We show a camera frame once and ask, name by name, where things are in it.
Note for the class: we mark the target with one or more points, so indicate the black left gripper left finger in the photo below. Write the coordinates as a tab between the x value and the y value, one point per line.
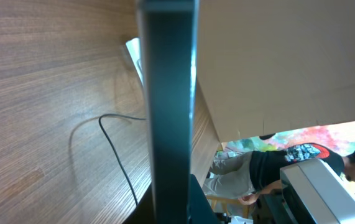
144	212

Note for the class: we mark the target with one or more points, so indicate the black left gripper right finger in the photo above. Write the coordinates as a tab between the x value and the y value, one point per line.
200	211

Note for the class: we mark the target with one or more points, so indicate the blue Galaxy smartphone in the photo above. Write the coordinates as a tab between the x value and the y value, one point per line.
168	34

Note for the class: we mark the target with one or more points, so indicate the white power strip socket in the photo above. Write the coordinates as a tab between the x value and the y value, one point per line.
134	49

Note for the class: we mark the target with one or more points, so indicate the grey white machine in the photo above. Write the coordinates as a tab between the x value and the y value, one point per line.
315	194

